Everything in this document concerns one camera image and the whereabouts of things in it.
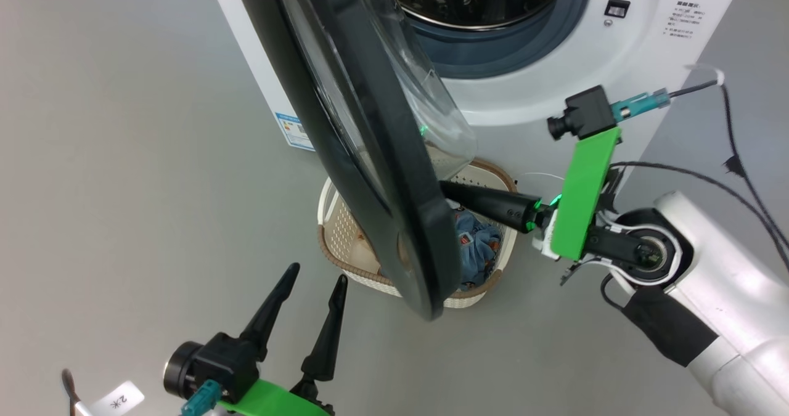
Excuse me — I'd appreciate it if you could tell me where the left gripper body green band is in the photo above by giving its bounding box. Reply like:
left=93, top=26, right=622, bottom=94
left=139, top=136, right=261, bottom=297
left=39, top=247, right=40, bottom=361
left=217, top=378, right=337, bottom=416

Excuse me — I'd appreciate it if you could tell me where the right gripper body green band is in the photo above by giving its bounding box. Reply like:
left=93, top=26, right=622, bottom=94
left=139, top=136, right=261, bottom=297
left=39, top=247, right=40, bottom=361
left=532, top=126, right=623, bottom=263

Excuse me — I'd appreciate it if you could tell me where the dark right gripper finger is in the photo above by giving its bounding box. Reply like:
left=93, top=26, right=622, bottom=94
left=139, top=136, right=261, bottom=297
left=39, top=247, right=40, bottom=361
left=439, top=181, right=542, bottom=215
left=440, top=189, right=539, bottom=235

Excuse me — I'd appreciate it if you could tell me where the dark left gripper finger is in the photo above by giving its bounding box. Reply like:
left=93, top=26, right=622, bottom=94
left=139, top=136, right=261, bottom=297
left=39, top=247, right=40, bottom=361
left=239, top=262, right=301, bottom=363
left=300, top=274, right=350, bottom=383

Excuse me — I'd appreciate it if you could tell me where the blue garment with orange print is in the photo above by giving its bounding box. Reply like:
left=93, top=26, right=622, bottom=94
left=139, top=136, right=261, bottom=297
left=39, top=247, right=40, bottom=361
left=455, top=210, right=503, bottom=292

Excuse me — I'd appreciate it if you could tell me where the dark round washing machine door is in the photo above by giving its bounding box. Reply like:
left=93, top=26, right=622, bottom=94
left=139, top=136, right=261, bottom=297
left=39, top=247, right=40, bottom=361
left=231, top=0, right=478, bottom=322

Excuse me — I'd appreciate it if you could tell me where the cream perforated laundry basket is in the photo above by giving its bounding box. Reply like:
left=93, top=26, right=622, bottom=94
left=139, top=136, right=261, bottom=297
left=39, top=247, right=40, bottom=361
left=317, top=157, right=518, bottom=309

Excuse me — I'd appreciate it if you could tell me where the white front-load washing machine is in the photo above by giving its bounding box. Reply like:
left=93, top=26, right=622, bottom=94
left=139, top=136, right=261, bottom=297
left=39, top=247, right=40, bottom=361
left=205, top=0, right=750, bottom=186

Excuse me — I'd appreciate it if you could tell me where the grey rubber door gasket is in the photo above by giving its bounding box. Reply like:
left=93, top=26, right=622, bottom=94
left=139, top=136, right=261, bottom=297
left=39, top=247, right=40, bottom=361
left=404, top=0, right=594, bottom=81

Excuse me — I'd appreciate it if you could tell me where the blue energy label sticker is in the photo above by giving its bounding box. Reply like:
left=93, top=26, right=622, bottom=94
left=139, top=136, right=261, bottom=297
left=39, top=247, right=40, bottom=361
left=275, top=113, right=316, bottom=152

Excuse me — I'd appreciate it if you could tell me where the teal camera connector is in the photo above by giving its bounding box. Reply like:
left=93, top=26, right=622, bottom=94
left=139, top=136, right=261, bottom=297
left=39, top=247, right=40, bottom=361
left=181, top=379, right=223, bottom=416
left=610, top=88, right=671, bottom=121

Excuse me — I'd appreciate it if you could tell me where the white cable tag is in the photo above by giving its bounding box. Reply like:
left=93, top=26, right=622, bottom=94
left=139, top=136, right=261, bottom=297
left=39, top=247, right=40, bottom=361
left=92, top=381, right=146, bottom=416

